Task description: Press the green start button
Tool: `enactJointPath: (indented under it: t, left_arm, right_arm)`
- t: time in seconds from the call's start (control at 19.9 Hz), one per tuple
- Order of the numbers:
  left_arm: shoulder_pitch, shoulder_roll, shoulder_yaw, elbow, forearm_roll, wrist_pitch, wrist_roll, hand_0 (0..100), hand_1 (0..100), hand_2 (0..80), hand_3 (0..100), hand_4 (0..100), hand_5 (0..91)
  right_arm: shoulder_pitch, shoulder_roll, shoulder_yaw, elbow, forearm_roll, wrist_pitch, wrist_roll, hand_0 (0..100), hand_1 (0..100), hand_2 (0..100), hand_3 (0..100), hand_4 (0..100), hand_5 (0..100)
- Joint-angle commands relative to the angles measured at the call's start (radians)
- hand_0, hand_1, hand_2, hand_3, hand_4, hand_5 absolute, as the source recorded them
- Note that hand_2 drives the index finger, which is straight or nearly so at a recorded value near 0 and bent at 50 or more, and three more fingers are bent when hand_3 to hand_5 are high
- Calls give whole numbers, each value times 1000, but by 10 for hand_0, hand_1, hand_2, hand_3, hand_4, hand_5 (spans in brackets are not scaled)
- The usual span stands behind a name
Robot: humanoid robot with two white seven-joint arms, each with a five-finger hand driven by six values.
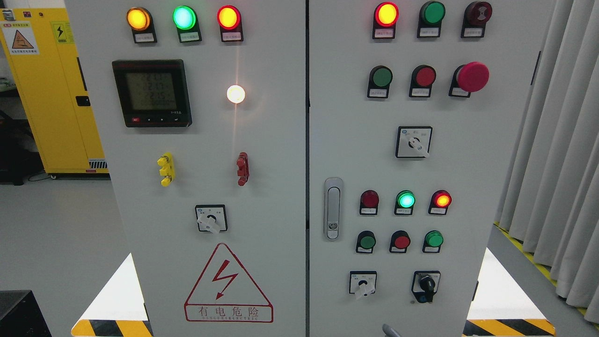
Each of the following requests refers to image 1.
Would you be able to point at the lit red indicator lamp middle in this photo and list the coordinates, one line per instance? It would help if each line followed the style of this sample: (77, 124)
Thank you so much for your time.
(439, 203)

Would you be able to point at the grey electrical control cabinet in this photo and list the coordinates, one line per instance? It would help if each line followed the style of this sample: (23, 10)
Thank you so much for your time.
(305, 66)

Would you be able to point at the black key selector switch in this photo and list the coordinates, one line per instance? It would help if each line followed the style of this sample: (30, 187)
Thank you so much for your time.
(425, 285)

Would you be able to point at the dark red buzzer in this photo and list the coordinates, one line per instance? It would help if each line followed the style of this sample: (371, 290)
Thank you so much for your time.
(476, 16)

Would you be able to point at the dark red indicator lamp middle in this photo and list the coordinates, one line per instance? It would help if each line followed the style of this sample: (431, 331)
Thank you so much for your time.
(369, 203)

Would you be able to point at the red indicator lamp top left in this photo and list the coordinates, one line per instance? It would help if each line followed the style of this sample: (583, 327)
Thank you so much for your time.
(230, 24)

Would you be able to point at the green push button lower right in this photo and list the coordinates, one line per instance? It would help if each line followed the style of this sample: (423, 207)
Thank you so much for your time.
(433, 242)

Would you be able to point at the left door rotary selector switch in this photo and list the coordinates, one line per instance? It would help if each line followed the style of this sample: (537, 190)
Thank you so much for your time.
(211, 218)

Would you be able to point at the black digital power meter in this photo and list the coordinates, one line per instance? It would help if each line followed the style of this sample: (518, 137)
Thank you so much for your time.
(153, 93)

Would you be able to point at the red push button upper row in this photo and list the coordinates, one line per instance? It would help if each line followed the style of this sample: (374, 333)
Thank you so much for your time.
(422, 79)

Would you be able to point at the red terminal connector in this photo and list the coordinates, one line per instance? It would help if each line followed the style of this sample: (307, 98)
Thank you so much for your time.
(243, 168)

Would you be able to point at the red emergency stop mushroom button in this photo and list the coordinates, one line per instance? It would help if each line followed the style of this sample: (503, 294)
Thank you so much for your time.
(468, 78)

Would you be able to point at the red indicator lamp top right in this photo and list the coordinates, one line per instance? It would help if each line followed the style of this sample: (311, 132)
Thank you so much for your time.
(385, 18)

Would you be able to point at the green push button upper row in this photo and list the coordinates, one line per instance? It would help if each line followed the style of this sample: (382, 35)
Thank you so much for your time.
(379, 82)

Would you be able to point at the white glowing indicator light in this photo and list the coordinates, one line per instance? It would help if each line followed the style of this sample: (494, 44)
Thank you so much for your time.
(236, 94)

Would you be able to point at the silver cabinet door handle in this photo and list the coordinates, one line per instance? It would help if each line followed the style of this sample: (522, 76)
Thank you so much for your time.
(333, 188)

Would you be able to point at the lit green indicator lamp middle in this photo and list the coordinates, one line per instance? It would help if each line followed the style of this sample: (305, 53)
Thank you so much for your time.
(404, 203)

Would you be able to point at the yellow indicator lamp top left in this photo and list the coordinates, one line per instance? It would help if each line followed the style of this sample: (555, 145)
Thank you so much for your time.
(141, 24)

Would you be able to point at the green push button lower left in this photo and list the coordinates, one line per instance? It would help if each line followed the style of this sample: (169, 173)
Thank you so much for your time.
(366, 241)

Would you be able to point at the lower white rotary selector switch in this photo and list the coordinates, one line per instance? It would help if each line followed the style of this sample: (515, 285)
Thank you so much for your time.
(362, 283)

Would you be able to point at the red push button lower middle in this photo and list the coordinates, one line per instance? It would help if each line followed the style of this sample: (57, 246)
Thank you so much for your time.
(399, 243)

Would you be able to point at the green indicator lamp top left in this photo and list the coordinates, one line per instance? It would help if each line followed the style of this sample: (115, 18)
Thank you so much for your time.
(185, 20)

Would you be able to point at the yellow terminal connector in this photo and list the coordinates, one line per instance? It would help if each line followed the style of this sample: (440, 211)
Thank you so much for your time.
(166, 164)

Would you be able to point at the upper right rotary selector switch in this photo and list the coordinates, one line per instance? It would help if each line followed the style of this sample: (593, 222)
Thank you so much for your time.
(413, 142)

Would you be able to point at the red electric danger warning sticker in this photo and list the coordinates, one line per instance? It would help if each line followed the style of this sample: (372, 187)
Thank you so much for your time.
(226, 292)

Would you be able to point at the yellow safety storage cabinet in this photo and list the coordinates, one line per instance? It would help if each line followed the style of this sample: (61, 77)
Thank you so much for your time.
(41, 52)

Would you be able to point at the black box bottom left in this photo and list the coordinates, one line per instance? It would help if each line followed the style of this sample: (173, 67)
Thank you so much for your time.
(20, 315)

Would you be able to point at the green indicator lamp top right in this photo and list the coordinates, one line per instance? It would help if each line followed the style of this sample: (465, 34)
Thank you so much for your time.
(431, 16)

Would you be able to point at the grey curtain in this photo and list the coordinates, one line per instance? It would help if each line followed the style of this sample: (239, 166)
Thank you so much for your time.
(550, 202)

